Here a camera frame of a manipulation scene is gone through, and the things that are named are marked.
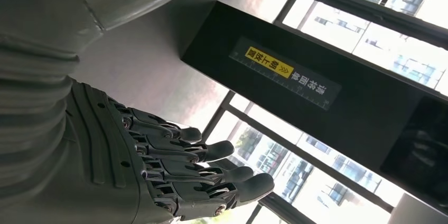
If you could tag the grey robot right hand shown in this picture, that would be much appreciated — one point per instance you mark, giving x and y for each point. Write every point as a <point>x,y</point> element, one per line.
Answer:
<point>105,166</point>

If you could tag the black and yellow ruler label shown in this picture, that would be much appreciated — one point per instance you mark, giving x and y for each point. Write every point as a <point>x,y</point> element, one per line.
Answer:
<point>280,72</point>

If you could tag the black scanner column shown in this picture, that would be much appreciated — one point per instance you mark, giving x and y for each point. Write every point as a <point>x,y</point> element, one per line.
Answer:
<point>350,124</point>

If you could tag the dark window frame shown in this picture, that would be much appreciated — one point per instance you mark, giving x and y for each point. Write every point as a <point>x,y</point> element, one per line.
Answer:
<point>280,210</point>

